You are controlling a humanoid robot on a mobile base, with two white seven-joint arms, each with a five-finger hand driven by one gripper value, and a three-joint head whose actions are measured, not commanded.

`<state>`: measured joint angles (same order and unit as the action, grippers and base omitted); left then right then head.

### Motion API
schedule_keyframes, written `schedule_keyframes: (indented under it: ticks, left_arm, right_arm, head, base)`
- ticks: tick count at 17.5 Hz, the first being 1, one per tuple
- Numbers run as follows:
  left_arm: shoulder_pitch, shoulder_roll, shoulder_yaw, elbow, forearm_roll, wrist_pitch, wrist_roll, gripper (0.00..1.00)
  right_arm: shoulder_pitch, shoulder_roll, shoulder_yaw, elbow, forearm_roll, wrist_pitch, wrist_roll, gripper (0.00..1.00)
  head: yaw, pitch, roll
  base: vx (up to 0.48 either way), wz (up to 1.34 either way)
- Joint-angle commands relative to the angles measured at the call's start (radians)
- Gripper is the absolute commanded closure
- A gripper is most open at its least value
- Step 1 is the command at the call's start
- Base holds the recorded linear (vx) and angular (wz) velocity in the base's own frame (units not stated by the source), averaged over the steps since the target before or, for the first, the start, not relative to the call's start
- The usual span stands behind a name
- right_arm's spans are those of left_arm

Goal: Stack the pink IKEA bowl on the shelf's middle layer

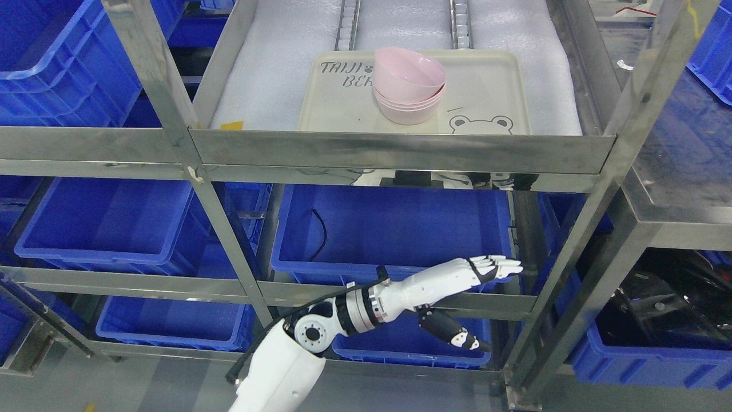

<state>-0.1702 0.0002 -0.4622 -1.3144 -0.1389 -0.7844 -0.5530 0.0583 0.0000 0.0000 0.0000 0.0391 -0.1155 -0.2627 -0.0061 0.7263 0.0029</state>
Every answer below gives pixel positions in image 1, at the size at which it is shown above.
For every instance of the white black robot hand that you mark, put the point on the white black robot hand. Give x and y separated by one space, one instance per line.
419 292

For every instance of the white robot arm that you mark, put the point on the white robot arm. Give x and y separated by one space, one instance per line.
281 368

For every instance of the blue crate middle shelf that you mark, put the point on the blue crate middle shelf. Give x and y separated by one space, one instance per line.
335 235

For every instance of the blue crate shelf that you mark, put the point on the blue crate shelf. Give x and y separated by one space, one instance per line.
118 226
335 235

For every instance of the stack of pink bowls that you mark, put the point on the stack of pink bowls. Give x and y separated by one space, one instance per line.
408 86

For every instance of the stainless steel shelf rack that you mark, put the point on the stainless steel shelf rack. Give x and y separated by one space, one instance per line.
328 138

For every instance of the blue crate left shelf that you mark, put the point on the blue crate left shelf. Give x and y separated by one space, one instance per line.
118 226

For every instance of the beige cartoon tray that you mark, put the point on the beige cartoon tray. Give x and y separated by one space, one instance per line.
483 95

